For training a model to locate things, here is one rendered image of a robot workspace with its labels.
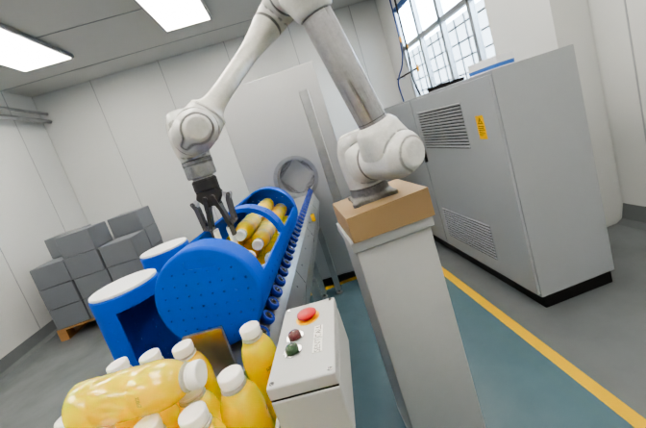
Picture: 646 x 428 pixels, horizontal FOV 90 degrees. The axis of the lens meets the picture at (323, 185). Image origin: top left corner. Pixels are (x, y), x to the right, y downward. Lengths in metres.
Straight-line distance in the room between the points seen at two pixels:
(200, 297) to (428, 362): 0.94
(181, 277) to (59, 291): 4.17
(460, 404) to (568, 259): 1.18
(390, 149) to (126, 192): 5.96
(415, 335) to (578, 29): 2.54
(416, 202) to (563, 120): 1.28
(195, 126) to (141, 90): 5.72
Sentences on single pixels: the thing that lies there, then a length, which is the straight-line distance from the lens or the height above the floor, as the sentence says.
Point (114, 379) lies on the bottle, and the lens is 0.63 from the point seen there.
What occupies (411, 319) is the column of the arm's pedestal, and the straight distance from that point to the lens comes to 1.39.
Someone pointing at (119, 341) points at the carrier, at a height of 0.84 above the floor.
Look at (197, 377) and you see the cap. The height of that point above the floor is 1.13.
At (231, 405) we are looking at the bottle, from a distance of 0.61.
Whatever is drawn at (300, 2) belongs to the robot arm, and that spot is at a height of 1.78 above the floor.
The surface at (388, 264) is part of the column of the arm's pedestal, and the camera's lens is 1.26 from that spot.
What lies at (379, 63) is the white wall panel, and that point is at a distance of 6.49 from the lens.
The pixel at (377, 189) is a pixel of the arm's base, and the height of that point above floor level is 1.14.
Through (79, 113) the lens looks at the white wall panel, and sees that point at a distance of 6.93.
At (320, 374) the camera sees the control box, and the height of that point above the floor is 1.10.
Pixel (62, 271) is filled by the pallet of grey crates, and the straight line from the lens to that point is 4.97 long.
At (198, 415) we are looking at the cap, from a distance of 0.57.
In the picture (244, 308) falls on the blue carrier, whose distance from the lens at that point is 0.92.
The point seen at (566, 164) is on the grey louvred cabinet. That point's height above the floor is 0.81.
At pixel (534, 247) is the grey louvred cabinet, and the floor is 0.40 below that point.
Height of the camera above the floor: 1.41
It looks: 9 degrees down
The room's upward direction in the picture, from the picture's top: 18 degrees counter-clockwise
